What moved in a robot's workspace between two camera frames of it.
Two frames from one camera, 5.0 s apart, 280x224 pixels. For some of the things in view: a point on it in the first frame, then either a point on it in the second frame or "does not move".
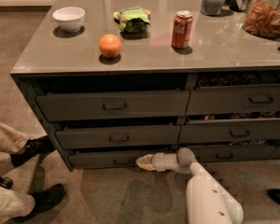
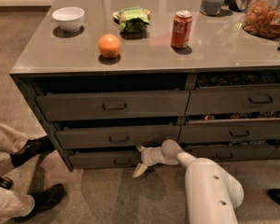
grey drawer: [106, 159] does not move
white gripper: [158, 161] to [147, 157]
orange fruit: [110, 46] does not move
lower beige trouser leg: [7, 203] does not move
